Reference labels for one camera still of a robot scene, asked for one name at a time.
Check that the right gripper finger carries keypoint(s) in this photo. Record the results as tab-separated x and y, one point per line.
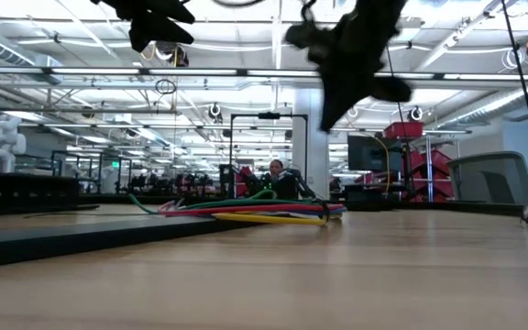
335	110
392	89

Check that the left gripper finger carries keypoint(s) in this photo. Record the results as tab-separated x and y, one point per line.
174	13
154	33

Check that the black duct cover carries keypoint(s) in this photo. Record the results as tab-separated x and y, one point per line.
85	238

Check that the black background robot arm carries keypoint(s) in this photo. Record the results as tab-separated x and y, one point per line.
303	183

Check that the hanging white ceiling reel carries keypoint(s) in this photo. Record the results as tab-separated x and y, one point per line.
416	113
215	111
352	111

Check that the dark hanging ceiling reel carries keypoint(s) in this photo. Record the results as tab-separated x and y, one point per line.
174	54

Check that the red storage bin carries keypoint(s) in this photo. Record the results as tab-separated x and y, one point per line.
403	129

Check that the white building column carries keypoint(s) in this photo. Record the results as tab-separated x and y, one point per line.
307	151

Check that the long ceiling light strip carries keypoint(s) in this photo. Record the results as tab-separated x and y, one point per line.
190	71

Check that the black desktop monitor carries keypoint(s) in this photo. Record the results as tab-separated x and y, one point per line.
369	153

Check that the red storage bin rack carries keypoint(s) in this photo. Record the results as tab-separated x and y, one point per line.
433	165

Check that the person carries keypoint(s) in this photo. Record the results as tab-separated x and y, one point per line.
277	176

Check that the grey mesh office chair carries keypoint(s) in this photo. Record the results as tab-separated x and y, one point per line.
488	179

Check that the green exit sign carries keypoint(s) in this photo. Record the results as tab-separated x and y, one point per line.
115	164

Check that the white robot figure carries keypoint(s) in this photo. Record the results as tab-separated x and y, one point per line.
3	142

